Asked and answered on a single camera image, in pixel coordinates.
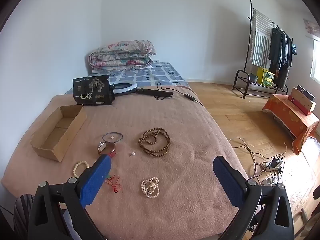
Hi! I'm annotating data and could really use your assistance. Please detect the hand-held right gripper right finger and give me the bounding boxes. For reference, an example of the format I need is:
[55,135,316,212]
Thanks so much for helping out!
[212,156,295,240]

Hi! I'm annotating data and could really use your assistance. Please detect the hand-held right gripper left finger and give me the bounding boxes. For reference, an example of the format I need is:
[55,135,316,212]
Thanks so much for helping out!
[27,154,112,240]

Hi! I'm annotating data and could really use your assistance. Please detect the green pendant with red string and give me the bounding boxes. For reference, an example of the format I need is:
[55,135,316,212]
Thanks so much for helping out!
[104,174,122,193]

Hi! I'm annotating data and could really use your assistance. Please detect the cream bead bracelet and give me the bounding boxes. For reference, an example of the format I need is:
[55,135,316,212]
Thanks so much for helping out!
[73,161,90,178]

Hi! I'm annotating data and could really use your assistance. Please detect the white pearl necklace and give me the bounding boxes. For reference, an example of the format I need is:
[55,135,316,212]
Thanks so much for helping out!
[140,177,160,198]

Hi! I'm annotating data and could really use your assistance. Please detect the brown wooden bead necklace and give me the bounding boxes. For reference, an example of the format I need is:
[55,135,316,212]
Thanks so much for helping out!
[138,127,171,155]

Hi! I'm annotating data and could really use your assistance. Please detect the cardboard box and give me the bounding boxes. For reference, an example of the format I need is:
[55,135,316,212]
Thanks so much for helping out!
[30,104,87,162]

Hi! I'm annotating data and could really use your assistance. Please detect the thin blue bangle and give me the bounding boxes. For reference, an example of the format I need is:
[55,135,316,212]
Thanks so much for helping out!
[102,132,123,144]

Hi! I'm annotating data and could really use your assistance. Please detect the white plug adapter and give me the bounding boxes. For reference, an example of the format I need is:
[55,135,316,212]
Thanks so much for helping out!
[262,177,278,187]

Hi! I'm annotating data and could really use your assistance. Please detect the white power strip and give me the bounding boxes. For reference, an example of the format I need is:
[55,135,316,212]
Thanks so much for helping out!
[261,161,284,173]

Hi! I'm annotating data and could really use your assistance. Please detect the pink fleece blanket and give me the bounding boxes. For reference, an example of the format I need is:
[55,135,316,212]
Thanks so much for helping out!
[0,85,249,240]

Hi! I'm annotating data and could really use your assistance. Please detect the person's striped pants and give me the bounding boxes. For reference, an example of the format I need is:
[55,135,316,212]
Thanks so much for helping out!
[14,193,38,240]

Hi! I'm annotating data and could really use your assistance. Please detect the table with orange cloth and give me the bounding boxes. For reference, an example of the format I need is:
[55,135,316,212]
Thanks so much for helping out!
[262,94,320,155]

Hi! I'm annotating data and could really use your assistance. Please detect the black snack bag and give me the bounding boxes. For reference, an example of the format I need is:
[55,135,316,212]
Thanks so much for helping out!
[73,74,115,106]

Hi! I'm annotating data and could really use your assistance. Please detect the tan flat box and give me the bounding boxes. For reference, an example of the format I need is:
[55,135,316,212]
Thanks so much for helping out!
[288,87,316,116]

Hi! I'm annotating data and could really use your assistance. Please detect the green crate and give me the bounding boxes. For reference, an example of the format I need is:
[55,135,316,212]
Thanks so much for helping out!
[262,71,275,87]

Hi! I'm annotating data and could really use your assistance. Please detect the dark blue box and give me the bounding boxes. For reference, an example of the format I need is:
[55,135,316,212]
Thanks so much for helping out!
[297,85,316,103]

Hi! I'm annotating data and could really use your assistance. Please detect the black metal clothes rack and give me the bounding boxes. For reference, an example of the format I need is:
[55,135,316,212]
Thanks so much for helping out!
[232,0,293,98]

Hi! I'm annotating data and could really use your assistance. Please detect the grey blue patterned bed sheet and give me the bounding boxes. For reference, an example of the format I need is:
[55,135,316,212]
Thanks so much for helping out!
[64,62,189,94]

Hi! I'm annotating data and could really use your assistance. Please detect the folded floral quilt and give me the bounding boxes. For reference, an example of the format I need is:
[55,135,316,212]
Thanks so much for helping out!
[89,40,157,74]

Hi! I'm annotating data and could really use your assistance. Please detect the dark hanging clothes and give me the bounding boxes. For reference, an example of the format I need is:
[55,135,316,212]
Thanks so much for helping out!
[269,27,293,88]

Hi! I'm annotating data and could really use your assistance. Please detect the grey striped towel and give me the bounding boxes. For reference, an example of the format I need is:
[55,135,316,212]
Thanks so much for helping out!
[251,9,272,68]

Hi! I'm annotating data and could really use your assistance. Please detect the window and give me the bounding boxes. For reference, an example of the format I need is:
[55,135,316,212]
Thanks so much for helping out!
[310,40,320,84]

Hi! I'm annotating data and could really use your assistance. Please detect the floral window valance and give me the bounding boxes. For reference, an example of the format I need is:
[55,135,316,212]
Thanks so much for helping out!
[303,18,320,42]

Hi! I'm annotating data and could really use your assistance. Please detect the tangle of floor cables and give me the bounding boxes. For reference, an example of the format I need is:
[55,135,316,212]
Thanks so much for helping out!
[229,137,287,180]

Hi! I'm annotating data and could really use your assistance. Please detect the black cable with inline switch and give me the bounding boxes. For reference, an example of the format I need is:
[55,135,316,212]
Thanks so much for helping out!
[156,82,204,105]

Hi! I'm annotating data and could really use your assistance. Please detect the white ring light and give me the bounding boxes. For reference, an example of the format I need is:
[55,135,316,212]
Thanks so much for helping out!
[109,81,138,96]

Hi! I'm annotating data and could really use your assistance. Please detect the black ring light stand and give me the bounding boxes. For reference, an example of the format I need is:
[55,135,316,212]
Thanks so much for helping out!
[135,87,174,99]

